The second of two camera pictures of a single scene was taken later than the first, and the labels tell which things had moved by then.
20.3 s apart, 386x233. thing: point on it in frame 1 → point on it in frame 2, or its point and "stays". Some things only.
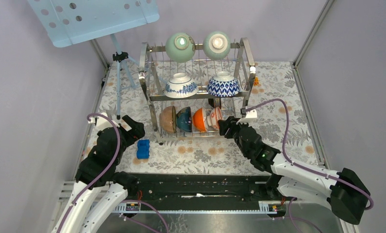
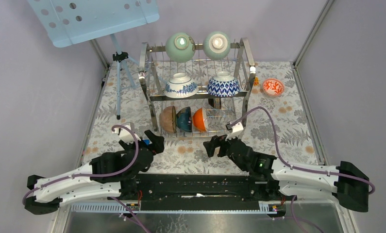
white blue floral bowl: (180, 86) stays
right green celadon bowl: (216, 45) stays
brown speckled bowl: (168, 119) stays
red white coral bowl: (215, 115) → (273, 87)
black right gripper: (231, 122) → (216, 141)
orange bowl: (198, 120) stays
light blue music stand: (70, 22) stays
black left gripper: (137, 129) → (157, 141)
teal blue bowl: (184, 120) stays
